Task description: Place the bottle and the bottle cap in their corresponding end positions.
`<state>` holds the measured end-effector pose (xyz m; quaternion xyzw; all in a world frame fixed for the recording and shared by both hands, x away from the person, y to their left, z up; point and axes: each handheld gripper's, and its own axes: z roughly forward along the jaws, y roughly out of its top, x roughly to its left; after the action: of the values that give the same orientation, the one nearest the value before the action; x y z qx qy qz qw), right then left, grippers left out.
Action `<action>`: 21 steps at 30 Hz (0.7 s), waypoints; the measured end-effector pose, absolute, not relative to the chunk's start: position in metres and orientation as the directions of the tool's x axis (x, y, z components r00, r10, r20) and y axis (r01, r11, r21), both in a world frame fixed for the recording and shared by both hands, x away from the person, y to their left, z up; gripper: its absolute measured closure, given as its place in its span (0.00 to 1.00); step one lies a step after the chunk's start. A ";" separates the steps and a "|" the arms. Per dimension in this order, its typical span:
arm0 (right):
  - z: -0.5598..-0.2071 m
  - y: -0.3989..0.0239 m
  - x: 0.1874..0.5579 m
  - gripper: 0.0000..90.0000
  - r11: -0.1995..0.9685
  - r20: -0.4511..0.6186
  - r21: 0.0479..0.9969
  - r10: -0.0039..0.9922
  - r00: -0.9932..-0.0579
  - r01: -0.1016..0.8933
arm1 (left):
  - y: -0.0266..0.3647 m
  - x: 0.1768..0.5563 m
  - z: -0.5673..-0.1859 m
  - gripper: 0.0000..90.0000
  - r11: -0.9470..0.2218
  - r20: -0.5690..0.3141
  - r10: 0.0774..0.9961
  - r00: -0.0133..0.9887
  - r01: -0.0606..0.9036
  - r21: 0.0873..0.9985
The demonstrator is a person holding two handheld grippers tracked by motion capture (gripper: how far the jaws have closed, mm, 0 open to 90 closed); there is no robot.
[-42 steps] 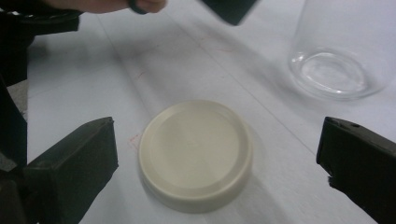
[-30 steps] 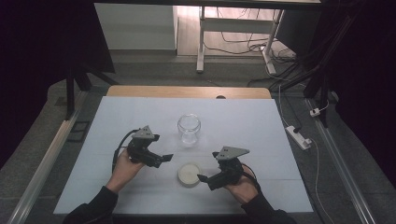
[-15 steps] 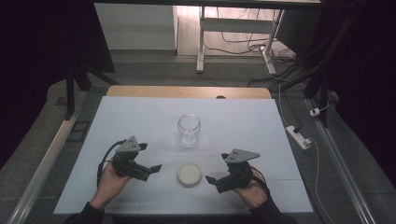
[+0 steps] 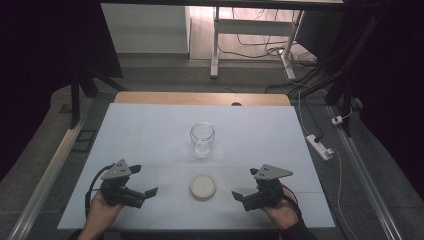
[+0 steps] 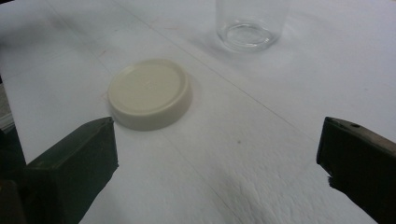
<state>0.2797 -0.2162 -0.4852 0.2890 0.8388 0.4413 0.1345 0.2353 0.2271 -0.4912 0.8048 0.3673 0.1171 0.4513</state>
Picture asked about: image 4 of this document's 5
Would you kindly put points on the aluminium floor rail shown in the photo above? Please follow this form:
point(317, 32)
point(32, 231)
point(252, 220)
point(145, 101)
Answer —
point(366, 180)
point(43, 180)

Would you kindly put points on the white cabinet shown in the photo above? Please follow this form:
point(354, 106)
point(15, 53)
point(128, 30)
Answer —
point(146, 30)

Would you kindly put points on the clear glass jar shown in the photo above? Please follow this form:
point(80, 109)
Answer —
point(202, 136)

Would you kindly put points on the black curtain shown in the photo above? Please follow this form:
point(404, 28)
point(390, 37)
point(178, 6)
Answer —
point(396, 83)
point(40, 66)

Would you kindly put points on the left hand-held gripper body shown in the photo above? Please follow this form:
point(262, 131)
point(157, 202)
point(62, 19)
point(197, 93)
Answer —
point(116, 171)

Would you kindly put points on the black plug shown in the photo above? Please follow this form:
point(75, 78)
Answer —
point(319, 137)

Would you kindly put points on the black metal stand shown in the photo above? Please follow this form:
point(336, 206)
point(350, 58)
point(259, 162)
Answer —
point(346, 76)
point(75, 96)

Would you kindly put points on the white desk frame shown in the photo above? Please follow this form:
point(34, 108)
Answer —
point(253, 26)

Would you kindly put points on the cream round jar lid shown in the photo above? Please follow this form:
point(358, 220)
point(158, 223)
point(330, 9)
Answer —
point(203, 186)

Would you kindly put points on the small white adapter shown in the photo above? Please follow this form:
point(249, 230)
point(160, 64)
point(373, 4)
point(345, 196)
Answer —
point(337, 120)

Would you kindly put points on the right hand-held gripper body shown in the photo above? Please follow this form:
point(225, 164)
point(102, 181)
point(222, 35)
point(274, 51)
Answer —
point(271, 172)

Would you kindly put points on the white power strip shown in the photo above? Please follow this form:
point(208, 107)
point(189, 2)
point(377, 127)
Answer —
point(320, 148)

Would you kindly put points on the white table sheet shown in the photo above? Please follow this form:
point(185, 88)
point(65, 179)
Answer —
point(233, 133)

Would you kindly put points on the person's left hand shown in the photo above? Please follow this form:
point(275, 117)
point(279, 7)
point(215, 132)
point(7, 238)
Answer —
point(101, 213)

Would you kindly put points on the person's right hand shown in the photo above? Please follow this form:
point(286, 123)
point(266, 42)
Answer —
point(283, 213)

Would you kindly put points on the wooden table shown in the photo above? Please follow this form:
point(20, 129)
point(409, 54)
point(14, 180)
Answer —
point(200, 98)

